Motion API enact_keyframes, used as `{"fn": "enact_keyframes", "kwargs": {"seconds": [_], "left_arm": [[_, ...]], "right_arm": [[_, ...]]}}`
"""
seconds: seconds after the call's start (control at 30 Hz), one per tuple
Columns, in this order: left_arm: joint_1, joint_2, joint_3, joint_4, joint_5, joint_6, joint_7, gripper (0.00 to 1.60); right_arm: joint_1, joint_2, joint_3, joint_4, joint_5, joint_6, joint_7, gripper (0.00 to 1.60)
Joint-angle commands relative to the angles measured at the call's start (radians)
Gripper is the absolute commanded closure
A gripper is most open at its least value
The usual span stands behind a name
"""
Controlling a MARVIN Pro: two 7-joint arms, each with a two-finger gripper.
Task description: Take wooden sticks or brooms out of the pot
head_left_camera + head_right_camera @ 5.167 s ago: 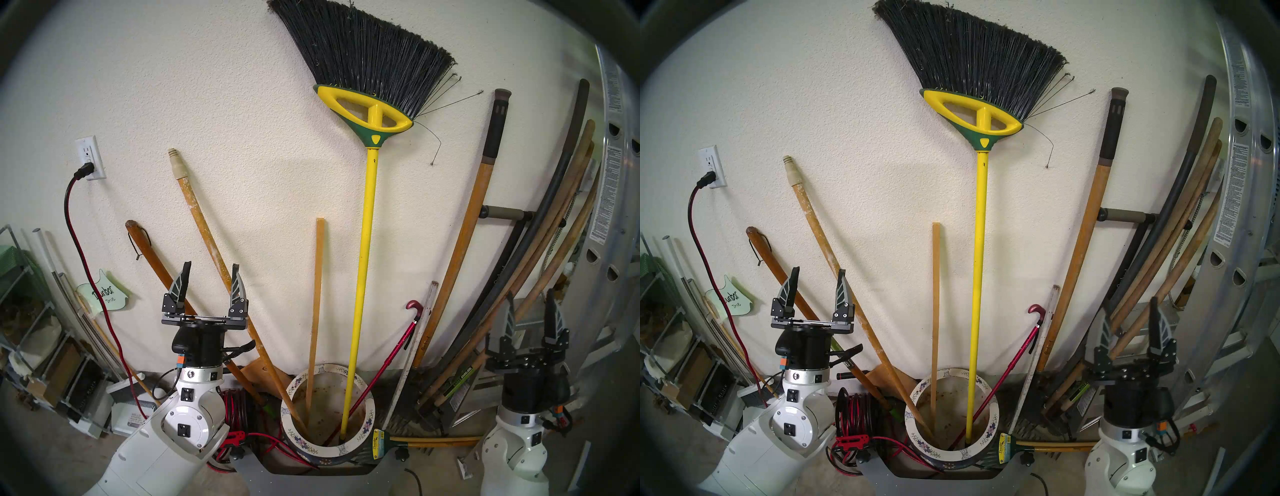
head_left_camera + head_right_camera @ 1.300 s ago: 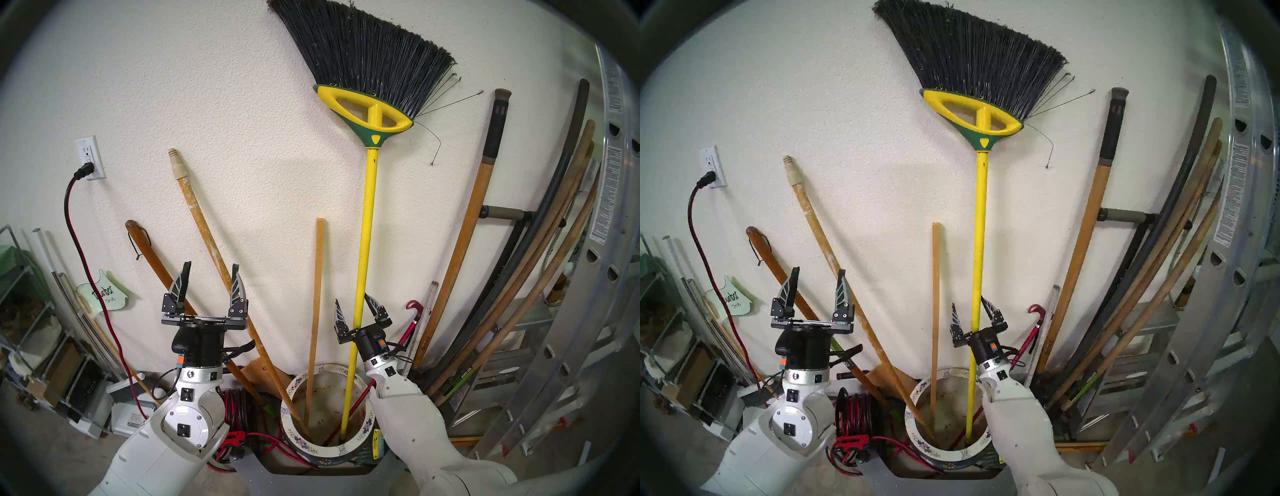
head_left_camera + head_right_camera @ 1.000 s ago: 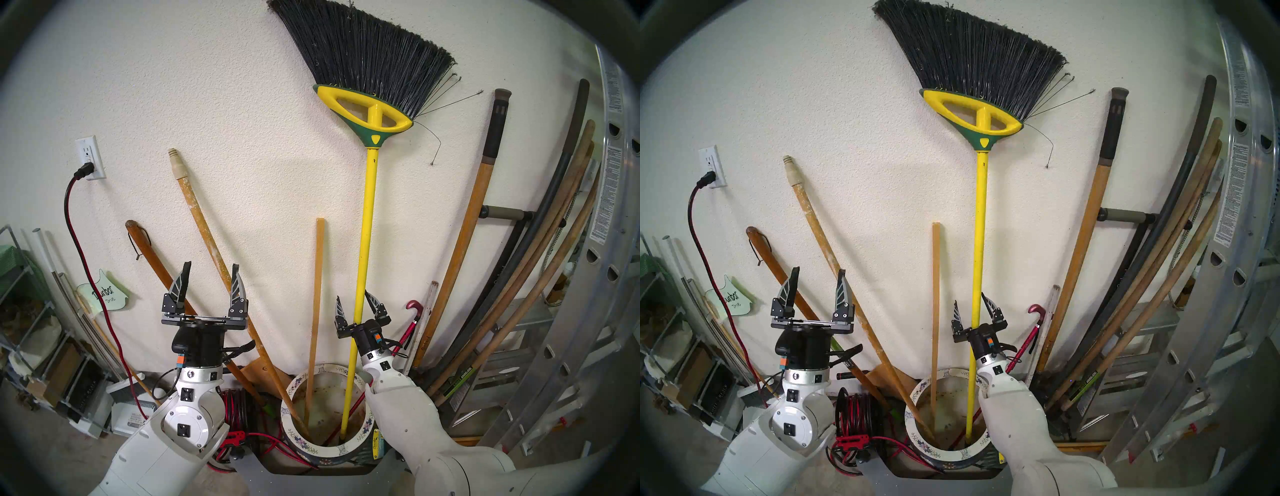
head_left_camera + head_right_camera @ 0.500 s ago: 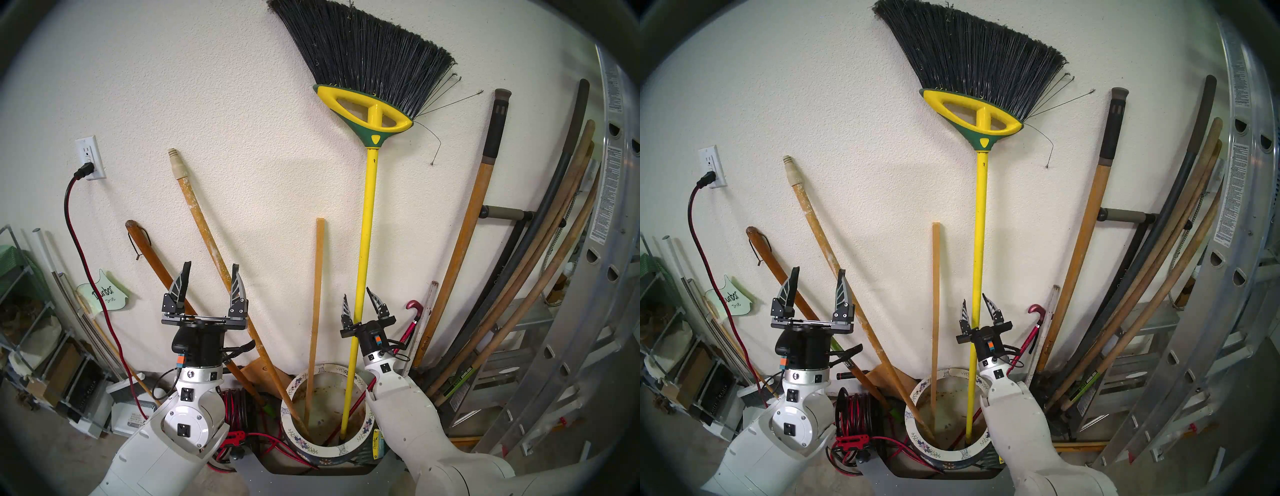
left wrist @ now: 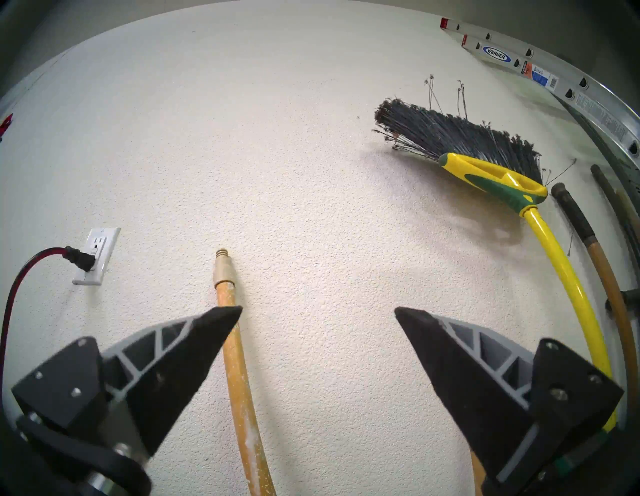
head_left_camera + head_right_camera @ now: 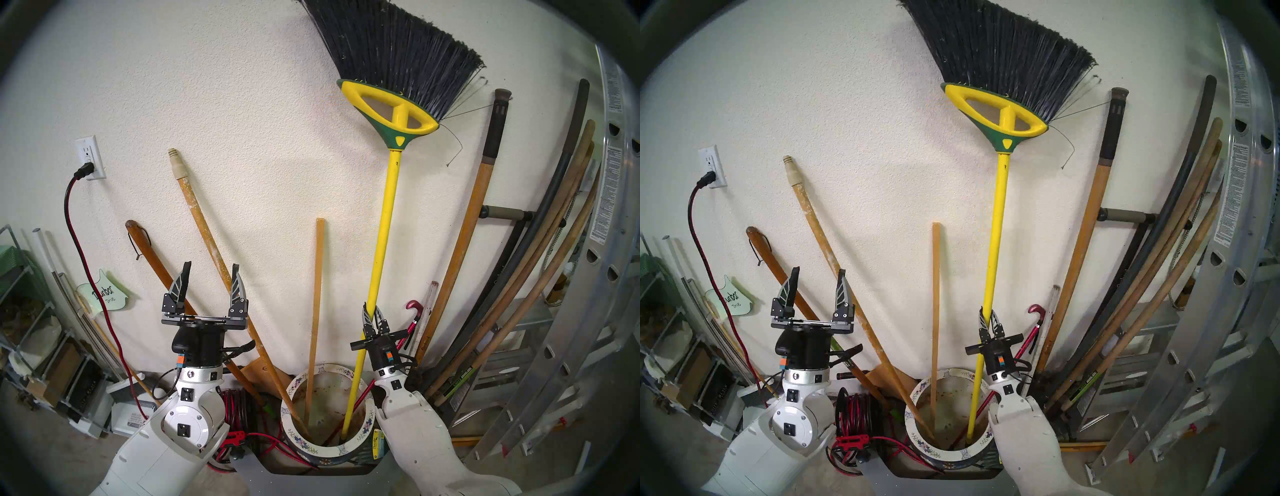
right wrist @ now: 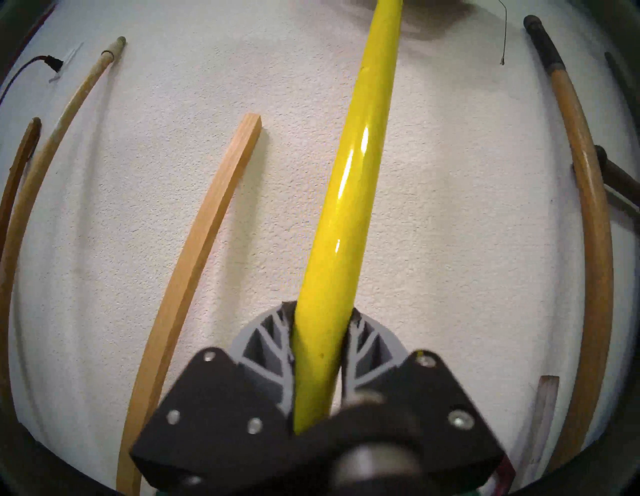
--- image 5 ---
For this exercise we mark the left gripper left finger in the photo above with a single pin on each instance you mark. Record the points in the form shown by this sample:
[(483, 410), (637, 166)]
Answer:
[(150, 370)]

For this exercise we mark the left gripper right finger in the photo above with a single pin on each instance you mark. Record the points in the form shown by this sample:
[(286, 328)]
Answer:
[(480, 390)]

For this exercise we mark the yellow broom with black bristles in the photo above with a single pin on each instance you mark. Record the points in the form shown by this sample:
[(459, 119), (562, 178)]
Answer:
[(565, 270)]

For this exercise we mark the thin flat wooden stick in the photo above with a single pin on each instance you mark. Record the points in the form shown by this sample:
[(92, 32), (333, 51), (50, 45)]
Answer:
[(477, 475)]

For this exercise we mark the paint-speckled wooden pole threaded tip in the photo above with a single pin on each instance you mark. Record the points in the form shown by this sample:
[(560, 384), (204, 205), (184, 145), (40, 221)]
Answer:
[(240, 390)]

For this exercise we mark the aluminium extension ladder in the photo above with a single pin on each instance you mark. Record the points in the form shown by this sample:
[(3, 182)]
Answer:
[(550, 75)]

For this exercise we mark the white wall outlet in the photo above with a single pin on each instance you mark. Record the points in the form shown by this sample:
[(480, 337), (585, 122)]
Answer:
[(100, 250)]

